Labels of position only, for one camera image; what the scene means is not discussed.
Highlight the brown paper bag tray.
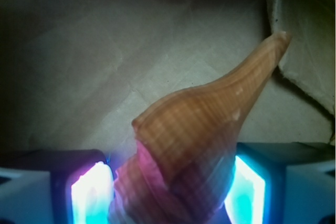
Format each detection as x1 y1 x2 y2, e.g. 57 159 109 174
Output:
0 0 336 156

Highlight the orange spiral sea shell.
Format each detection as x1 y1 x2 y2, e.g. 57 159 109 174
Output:
108 31 291 223

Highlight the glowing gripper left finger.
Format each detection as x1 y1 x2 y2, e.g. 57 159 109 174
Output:
1 150 114 223

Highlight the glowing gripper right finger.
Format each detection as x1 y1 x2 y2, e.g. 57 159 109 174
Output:
225 142 335 223

